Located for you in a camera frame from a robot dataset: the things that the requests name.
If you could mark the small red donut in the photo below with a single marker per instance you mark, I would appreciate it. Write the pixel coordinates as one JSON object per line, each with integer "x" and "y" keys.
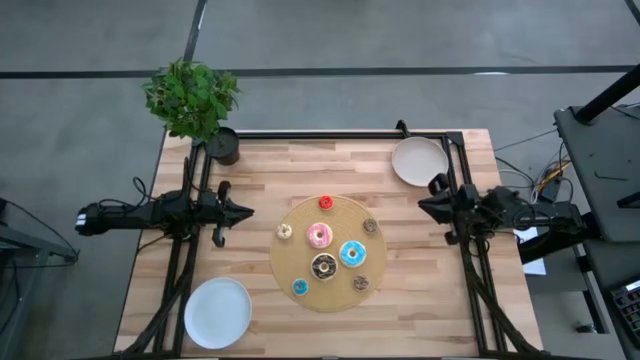
{"x": 321, "y": 202}

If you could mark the black slanted pole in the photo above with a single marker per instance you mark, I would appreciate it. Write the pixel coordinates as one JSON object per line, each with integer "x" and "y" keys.
{"x": 607, "y": 95}

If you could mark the black bracket mount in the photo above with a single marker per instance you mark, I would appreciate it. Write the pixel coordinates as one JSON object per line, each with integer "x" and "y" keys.
{"x": 401, "y": 129}

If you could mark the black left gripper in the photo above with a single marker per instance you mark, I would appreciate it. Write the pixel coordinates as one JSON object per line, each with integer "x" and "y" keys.
{"x": 220, "y": 215}

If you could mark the green leafy plant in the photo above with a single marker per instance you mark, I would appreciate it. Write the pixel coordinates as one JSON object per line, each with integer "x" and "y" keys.
{"x": 190, "y": 100}

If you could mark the large pink frosted donut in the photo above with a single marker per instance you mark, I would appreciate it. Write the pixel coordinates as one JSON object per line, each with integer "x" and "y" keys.
{"x": 312, "y": 235}

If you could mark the black aluminium table frame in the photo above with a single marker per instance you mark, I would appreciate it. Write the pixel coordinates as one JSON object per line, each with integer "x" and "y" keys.
{"x": 340, "y": 135}

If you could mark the black plant pot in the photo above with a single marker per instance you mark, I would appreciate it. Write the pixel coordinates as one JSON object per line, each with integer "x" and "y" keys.
{"x": 222, "y": 147}

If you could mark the large chocolate frosted donut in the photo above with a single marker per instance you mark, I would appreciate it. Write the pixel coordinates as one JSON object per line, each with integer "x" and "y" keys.
{"x": 316, "y": 267}

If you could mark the dark grey equipment cart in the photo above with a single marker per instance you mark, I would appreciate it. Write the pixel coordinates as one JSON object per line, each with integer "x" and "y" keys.
{"x": 615, "y": 150}

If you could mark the black stand beam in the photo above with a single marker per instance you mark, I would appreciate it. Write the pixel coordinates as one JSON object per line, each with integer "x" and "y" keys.
{"x": 550, "y": 247}

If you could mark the white paper sheet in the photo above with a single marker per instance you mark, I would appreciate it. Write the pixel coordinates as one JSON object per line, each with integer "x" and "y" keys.
{"x": 535, "y": 267}

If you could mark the beige round plate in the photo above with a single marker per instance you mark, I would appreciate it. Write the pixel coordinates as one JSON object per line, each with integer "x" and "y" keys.
{"x": 417, "y": 160}

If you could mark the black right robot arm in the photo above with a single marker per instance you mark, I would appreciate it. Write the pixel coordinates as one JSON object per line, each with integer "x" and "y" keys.
{"x": 540, "y": 212}

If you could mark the black backlit keyboard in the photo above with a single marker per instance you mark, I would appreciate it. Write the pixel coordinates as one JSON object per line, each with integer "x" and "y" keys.
{"x": 629, "y": 305}

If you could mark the small blue frosted donut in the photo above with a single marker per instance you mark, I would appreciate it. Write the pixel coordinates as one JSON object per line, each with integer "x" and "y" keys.
{"x": 295, "y": 287}

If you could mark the small brown donut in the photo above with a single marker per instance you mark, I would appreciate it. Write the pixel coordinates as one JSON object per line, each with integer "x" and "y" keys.
{"x": 365, "y": 225}
{"x": 356, "y": 283}

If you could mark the large blue frosted donut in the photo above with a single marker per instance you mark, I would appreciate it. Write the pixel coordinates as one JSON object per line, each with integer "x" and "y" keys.
{"x": 345, "y": 254}

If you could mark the white round plate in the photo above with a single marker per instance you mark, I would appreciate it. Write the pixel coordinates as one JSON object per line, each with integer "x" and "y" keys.
{"x": 217, "y": 312}

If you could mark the small white frosted donut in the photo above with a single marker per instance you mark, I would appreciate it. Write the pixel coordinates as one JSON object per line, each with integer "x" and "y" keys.
{"x": 279, "y": 231}

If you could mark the black caster wheel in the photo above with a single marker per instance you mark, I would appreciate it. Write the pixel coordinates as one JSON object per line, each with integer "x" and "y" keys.
{"x": 583, "y": 328}

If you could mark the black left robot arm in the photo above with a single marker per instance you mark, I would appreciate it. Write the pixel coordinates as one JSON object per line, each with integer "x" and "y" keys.
{"x": 125, "y": 215}

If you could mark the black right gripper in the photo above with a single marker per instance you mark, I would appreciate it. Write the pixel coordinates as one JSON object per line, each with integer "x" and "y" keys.
{"x": 462, "y": 210}

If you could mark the round woven straw placemat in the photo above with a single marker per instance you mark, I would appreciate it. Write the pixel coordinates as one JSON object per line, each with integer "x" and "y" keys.
{"x": 295, "y": 255}

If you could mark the black power adapter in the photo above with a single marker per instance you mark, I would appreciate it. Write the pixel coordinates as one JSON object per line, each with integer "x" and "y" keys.
{"x": 552, "y": 191}

